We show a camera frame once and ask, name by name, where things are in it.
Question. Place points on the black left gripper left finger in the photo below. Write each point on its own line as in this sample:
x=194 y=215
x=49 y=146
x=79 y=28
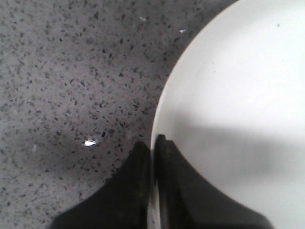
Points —
x=121 y=203

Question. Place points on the white round plate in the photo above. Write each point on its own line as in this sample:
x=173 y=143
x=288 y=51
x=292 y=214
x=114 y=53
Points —
x=234 y=104

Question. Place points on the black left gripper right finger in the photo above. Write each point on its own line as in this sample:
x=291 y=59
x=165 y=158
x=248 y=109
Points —
x=188 y=201

